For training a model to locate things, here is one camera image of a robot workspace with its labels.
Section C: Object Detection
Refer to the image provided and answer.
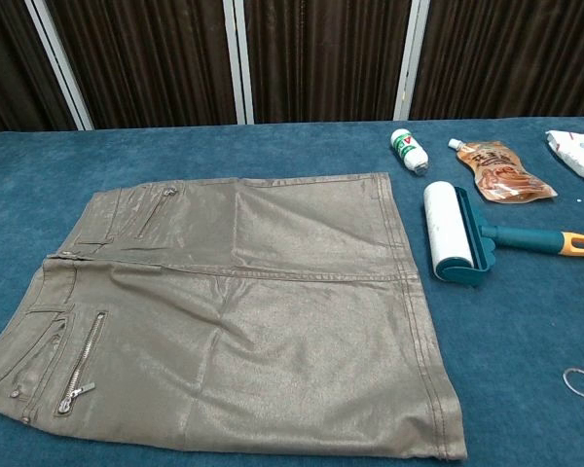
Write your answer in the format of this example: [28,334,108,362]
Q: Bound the blue table cloth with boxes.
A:
[0,114,584,467]

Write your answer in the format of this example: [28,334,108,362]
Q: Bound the teal lint roller yellow handle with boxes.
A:
[421,180,584,285]

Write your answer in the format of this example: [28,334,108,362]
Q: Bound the white bottle green label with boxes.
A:
[390,127,429,174]

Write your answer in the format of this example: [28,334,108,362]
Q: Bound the orange sauce spout pouch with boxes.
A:
[447,137,559,202]

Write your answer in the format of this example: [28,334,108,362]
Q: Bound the brown leather zip skirt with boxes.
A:
[0,172,469,462]

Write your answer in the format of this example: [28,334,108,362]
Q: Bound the white plastic package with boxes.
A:
[544,128,584,189]

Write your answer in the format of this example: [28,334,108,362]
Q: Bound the dark pleated folding screen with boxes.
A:
[0,0,584,135]

